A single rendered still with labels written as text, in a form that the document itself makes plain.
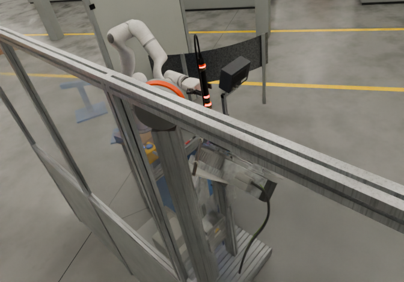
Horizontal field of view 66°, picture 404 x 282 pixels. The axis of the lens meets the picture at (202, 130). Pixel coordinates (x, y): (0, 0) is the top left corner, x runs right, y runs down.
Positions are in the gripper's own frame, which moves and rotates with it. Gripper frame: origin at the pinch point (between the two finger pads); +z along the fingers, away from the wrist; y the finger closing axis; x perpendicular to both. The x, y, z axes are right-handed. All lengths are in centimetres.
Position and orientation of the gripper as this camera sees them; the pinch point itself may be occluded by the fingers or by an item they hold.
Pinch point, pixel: (205, 89)
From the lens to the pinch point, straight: 175.7
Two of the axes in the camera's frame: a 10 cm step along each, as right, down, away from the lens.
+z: 7.3, 3.4, -5.9
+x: -1.4, -7.8, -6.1
